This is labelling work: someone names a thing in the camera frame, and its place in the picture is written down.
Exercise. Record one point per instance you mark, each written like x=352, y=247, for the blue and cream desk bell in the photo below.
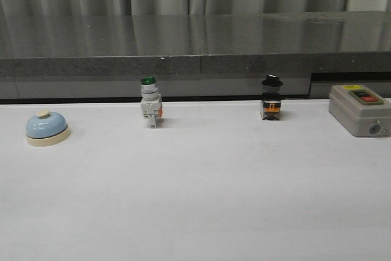
x=46, y=128

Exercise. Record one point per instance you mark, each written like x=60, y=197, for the grey stone counter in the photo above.
x=216, y=57

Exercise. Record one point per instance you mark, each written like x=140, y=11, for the grey push button control box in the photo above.
x=360, y=110

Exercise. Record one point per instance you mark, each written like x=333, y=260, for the green pushbutton switch white body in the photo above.
x=151, y=103

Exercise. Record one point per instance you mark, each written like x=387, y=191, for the black rotary selector switch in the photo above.
x=271, y=98

